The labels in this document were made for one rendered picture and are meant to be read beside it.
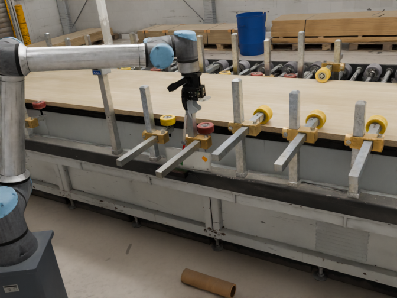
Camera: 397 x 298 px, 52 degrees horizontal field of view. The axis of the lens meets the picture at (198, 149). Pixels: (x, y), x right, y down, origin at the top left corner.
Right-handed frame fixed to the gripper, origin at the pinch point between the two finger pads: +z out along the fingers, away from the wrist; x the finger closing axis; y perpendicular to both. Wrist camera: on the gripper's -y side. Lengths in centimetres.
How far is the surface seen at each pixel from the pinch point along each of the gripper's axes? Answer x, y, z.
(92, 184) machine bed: 32, -109, 75
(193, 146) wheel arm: -1.0, 0.7, 14.7
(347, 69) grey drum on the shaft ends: 152, 39, 17
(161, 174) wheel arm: -27.4, 0.8, 15.6
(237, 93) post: 6.0, 21.3, -9.7
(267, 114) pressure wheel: 23.3, 27.6, 5.3
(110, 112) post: 6, -54, 6
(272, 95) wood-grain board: 66, 14, 11
